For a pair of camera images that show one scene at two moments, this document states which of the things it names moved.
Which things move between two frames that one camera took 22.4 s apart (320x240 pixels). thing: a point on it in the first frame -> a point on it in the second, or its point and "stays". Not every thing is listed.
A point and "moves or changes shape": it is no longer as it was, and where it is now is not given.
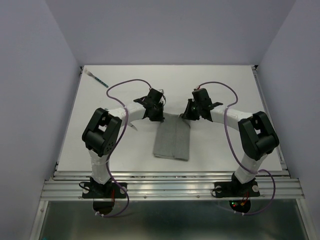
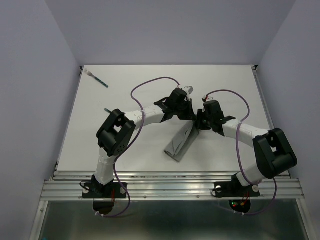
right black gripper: (187, 113) -> (200, 112)
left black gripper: (160, 117) -> (189, 115)
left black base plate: (110, 190) stays
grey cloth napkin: (173, 137) moves or changes shape
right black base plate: (236, 189) stays
